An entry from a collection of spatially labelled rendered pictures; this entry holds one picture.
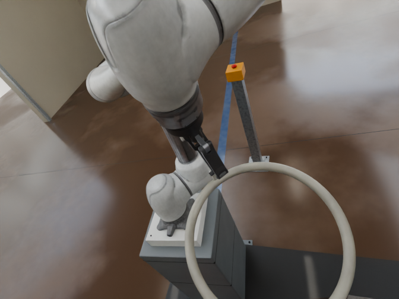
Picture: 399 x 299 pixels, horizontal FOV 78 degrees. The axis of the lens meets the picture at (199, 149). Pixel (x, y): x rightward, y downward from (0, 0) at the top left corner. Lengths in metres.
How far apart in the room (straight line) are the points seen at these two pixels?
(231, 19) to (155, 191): 0.90
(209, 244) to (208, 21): 1.09
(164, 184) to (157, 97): 0.85
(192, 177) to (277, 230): 1.15
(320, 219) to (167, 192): 1.38
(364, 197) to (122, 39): 2.20
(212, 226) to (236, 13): 1.11
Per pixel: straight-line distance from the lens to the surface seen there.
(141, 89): 0.31
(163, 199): 1.14
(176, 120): 0.37
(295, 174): 0.84
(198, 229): 1.26
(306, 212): 2.21
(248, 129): 2.17
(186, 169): 1.14
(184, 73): 0.31
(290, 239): 2.11
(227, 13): 0.34
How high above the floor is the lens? 1.91
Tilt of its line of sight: 41 degrees down
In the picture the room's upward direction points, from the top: 25 degrees counter-clockwise
